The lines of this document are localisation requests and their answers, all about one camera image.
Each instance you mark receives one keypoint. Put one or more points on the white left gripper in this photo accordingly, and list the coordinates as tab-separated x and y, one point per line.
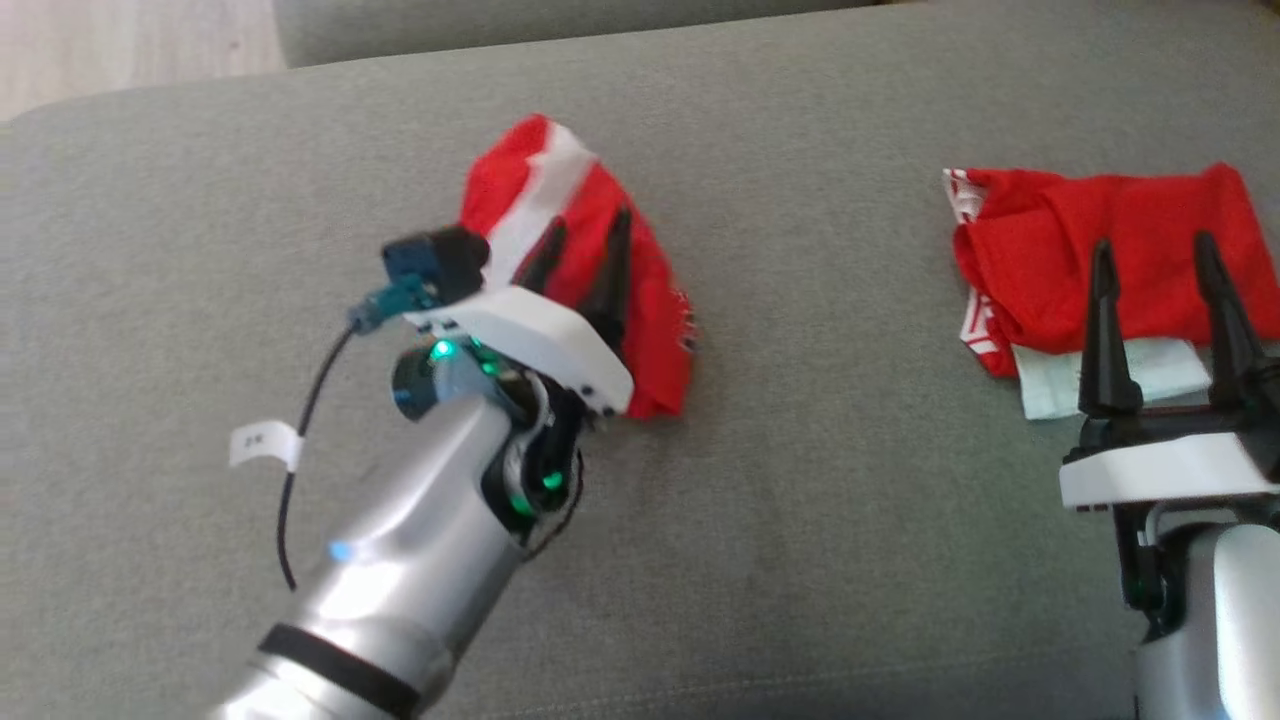
540	335

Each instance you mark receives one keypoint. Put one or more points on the red Bulls 23 shorts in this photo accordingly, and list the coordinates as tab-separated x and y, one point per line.
650	330

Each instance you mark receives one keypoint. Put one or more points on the red white basketball jersey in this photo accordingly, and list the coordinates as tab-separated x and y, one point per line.
1040	250

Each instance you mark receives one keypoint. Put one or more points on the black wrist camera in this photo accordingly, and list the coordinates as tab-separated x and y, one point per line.
440	262
1272	400

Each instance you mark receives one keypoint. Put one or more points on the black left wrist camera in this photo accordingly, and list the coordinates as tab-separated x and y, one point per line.
440	262

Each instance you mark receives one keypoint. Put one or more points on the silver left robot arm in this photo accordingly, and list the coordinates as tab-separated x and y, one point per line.
400	560

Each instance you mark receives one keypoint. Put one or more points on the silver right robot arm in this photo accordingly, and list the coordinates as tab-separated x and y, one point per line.
1220	620

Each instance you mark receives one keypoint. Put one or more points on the grey fabric sofa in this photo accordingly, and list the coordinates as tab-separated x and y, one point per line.
800	560

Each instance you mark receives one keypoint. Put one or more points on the grey sofa back cushion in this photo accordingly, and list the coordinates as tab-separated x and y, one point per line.
560	25

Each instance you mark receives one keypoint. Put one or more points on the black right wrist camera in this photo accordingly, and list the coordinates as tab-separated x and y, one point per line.
1272	400

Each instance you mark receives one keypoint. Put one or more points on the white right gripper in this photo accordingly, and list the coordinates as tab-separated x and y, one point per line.
1170	465

